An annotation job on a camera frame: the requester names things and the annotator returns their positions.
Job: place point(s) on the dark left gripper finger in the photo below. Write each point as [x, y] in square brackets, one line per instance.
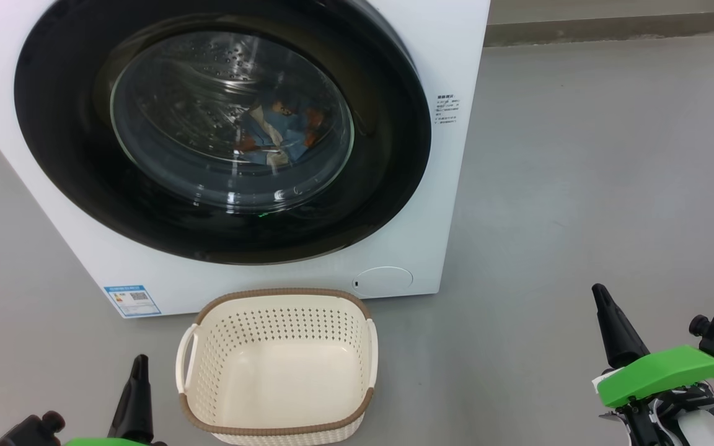
[143, 415]
[123, 415]

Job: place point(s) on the blue energy label sticker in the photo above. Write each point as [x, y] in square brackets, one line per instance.
[132, 300]

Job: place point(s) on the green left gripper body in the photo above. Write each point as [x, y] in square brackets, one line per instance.
[109, 442]

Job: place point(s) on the small printed text label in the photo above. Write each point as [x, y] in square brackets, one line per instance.
[447, 109]

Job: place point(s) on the round white filter cover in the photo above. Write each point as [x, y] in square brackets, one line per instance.
[383, 281]

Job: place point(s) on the cream perforated laundry basket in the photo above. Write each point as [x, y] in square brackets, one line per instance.
[276, 310]

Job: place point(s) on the black round glass door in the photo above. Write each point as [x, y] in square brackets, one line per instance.
[59, 124]

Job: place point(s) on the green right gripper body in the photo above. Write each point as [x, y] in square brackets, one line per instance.
[661, 375]

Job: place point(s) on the blue cartoon print clothing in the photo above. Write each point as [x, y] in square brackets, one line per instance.
[276, 133]

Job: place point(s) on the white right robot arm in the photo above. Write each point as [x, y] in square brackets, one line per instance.
[704, 430]

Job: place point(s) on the perforated steel drum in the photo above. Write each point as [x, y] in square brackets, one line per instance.
[196, 111]

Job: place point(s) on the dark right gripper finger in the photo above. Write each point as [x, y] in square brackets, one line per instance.
[608, 337]
[626, 344]

